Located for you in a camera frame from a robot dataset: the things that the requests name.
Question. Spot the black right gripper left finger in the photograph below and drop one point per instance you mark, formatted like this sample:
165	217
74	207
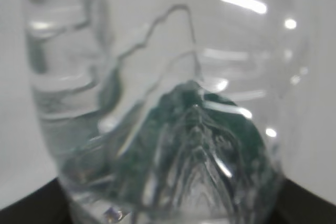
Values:
47	205

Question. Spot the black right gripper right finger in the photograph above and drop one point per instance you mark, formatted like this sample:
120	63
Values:
296	205

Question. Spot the clear green-label water bottle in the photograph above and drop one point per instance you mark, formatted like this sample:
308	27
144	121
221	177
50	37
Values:
172	111

